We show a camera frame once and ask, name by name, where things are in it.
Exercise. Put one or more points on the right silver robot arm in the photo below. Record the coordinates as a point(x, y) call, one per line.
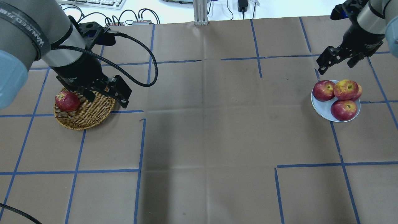
point(372, 21)

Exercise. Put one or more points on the red apple plate right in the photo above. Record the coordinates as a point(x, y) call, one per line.
point(323, 90)

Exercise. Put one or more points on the woven wicker basket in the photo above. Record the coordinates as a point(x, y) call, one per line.
point(88, 114)

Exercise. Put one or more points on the red apple plate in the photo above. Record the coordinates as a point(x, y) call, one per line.
point(344, 110)
point(323, 90)
point(359, 93)

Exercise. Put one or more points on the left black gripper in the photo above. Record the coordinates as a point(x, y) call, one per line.
point(81, 72)

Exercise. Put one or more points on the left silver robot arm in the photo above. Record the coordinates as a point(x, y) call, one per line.
point(33, 30)

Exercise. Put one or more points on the black power adapter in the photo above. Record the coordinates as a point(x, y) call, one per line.
point(242, 5)

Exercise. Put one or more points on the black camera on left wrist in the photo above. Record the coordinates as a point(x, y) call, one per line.
point(91, 33)

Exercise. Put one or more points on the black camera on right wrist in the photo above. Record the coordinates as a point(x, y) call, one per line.
point(349, 9)

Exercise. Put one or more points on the aluminium frame post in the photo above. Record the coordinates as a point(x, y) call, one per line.
point(200, 12)

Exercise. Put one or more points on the white plate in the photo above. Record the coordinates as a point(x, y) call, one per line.
point(323, 108)

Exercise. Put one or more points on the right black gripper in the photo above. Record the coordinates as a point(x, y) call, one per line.
point(360, 37)

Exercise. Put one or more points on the red apple plate top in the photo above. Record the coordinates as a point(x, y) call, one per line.
point(359, 93)

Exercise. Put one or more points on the white keyboard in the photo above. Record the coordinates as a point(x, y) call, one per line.
point(108, 4)

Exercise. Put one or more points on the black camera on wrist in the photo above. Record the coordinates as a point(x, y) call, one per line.
point(349, 9)
point(91, 33)

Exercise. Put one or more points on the red yellow streaked apple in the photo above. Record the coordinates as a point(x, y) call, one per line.
point(345, 89)

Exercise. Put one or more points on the red apple plate left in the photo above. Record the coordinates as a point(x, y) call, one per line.
point(344, 110)

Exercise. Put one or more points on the dark red basket apple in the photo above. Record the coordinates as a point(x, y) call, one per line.
point(67, 101)

